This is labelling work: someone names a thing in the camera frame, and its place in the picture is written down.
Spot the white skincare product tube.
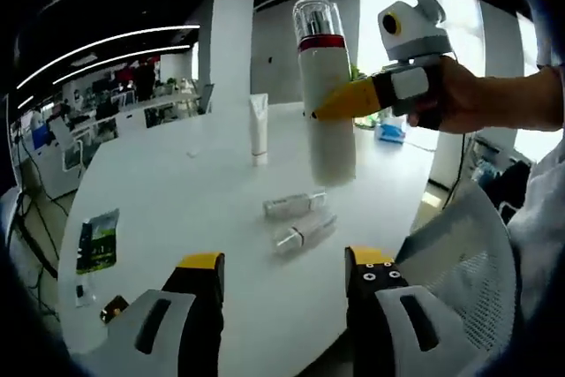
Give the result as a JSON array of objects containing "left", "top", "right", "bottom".
[{"left": 249, "top": 93, "right": 270, "bottom": 167}]

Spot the small clear skincare bottle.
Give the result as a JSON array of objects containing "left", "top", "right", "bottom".
[
  {"left": 263, "top": 191, "right": 328, "bottom": 219},
  {"left": 272, "top": 213, "right": 339, "bottom": 255}
]

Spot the white mesh office chair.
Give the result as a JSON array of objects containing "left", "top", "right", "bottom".
[{"left": 395, "top": 182, "right": 517, "bottom": 351}]

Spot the white red-band skincare bottle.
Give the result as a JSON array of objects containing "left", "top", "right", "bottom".
[{"left": 292, "top": 0, "right": 358, "bottom": 186}]

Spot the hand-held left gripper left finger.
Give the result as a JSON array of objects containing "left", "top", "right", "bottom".
[{"left": 83, "top": 252, "right": 226, "bottom": 377}]

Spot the person's right hand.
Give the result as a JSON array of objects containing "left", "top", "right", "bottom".
[{"left": 408, "top": 57, "right": 487, "bottom": 134}]

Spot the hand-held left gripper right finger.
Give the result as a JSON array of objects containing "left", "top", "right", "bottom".
[{"left": 345, "top": 245, "right": 480, "bottom": 377}]

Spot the blue storage box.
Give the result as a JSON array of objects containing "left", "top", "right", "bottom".
[{"left": 29, "top": 124, "right": 50, "bottom": 147}]

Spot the blue tissue pack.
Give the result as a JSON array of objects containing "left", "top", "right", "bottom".
[{"left": 373, "top": 120, "right": 407, "bottom": 144}]

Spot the gold foil packet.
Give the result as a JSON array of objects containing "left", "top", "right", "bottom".
[{"left": 100, "top": 295, "right": 130, "bottom": 324}]

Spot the dark bag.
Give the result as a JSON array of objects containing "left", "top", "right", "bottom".
[{"left": 498, "top": 160, "right": 538, "bottom": 219}]

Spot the white background office chair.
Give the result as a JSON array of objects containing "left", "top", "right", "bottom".
[{"left": 50, "top": 118, "right": 87, "bottom": 173}]

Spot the green printed packet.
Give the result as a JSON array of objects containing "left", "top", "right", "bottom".
[{"left": 75, "top": 207, "right": 120, "bottom": 275}]

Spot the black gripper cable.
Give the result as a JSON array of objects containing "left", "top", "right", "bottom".
[{"left": 443, "top": 132, "right": 469, "bottom": 208}]

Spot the person's white shirt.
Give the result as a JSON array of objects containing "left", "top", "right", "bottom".
[{"left": 507, "top": 127, "right": 565, "bottom": 320}]

